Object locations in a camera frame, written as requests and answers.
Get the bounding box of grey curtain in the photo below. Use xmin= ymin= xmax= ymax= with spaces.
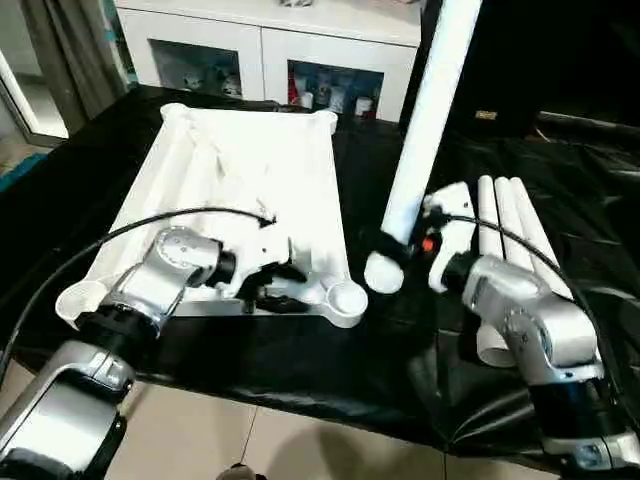
xmin=21 ymin=0 xmax=132 ymax=122

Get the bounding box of white plastic table leg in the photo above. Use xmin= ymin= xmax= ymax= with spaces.
xmin=476 ymin=175 xmax=520 ymax=369
xmin=494 ymin=176 xmax=544 ymax=271
xmin=509 ymin=175 xmax=577 ymax=302
xmin=363 ymin=0 xmax=484 ymax=297

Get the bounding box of white plastic table top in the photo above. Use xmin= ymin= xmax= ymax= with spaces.
xmin=54 ymin=101 xmax=371 ymax=332

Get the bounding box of black plastic mat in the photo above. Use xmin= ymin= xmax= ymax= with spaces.
xmin=0 ymin=82 xmax=640 ymax=457

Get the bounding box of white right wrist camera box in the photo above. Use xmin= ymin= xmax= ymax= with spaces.
xmin=421 ymin=181 xmax=474 ymax=295

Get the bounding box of black speaker box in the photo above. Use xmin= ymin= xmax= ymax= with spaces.
xmin=399 ymin=0 xmax=542 ymax=137

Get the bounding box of white glass-door cabinet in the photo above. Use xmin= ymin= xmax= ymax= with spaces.
xmin=114 ymin=0 xmax=424 ymax=122

